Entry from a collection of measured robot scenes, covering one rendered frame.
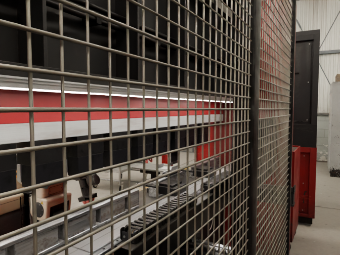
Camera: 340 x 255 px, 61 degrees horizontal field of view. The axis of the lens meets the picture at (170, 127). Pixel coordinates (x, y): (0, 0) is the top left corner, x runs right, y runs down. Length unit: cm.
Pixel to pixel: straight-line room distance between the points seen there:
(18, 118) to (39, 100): 10
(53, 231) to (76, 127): 40
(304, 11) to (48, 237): 837
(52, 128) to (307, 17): 816
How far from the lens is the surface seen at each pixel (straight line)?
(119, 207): 148
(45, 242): 121
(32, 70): 20
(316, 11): 885
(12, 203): 232
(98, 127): 128
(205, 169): 177
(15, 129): 104
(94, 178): 180
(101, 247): 96
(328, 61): 859
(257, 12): 71
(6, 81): 80
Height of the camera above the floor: 140
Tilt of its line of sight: 4 degrees down
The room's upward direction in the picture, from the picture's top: straight up
